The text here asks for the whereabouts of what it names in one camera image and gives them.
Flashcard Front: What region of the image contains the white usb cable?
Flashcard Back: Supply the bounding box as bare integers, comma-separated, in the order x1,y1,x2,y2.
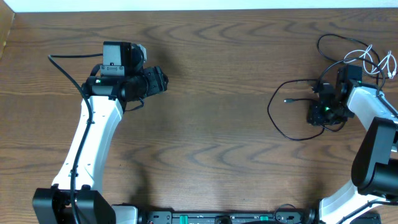
343,44,398,79

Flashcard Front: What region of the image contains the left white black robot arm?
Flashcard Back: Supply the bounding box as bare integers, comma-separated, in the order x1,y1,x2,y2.
32,41,169,223

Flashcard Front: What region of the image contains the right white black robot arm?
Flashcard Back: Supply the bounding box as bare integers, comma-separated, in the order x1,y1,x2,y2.
305,65,397,223

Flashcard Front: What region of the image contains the short black usb cable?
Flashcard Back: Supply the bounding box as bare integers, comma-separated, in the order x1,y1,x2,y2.
266,78,326,142

